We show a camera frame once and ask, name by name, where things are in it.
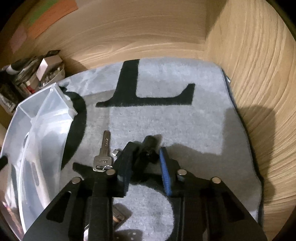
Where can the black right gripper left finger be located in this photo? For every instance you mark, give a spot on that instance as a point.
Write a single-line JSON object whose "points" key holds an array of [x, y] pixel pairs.
{"points": [[123, 169]]}

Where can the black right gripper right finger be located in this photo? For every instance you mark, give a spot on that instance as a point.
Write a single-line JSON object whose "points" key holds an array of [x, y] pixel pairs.
{"points": [[169, 168]]}

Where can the silver key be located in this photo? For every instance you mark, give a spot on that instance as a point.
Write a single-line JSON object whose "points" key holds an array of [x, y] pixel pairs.
{"points": [[103, 161]]}

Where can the black car key fob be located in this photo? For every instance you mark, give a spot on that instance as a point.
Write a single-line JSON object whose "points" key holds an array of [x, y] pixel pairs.
{"points": [[149, 152]]}

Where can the clear plastic storage box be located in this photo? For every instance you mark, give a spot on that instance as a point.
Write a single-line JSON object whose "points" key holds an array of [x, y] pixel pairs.
{"points": [[34, 146]]}

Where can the grey mat with black letters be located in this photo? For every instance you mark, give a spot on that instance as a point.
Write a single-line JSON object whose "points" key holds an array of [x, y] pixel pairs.
{"points": [[186, 104]]}

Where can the white bowl of small stones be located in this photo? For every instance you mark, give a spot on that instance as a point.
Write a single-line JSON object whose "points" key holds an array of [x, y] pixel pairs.
{"points": [[53, 76]]}

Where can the white small card box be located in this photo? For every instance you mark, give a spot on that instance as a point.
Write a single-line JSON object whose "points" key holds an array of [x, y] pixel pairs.
{"points": [[46, 65]]}

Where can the stack of books and papers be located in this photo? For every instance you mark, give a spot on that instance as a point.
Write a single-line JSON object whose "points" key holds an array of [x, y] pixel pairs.
{"points": [[19, 81]]}

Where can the pink sticky note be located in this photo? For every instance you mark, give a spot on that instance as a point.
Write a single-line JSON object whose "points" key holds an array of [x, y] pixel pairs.
{"points": [[18, 38]]}

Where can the orange sticky note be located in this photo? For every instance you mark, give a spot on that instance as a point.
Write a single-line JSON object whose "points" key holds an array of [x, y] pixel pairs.
{"points": [[55, 13]]}

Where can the green sticky note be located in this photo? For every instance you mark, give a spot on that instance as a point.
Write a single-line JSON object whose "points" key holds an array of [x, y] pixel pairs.
{"points": [[40, 9]]}

